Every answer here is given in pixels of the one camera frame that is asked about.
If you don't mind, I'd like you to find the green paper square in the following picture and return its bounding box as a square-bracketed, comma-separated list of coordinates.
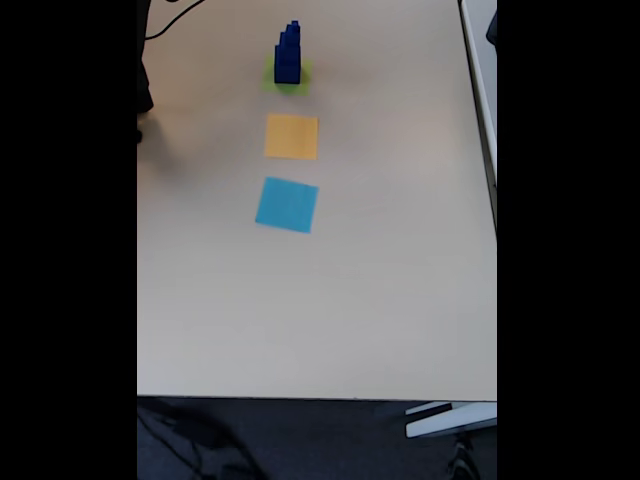
[260, 53, 315, 97]

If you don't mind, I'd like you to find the black cable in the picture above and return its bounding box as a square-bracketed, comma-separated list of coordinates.
[143, 0, 206, 41]

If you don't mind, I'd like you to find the medium blue cube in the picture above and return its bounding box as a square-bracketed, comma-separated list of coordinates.
[278, 31, 303, 57]

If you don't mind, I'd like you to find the orange paper square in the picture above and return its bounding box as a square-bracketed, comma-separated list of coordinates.
[263, 113, 319, 161]

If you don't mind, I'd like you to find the large blue cube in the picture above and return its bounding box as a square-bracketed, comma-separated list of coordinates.
[273, 44, 304, 85]

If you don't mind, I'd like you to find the light blue paper square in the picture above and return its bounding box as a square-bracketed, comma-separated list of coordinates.
[254, 176, 320, 235]

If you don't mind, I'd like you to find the white table leg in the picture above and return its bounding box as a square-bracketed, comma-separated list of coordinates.
[404, 401, 498, 439]

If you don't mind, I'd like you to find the white neighbouring table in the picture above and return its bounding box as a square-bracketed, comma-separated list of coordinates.
[458, 0, 498, 234]

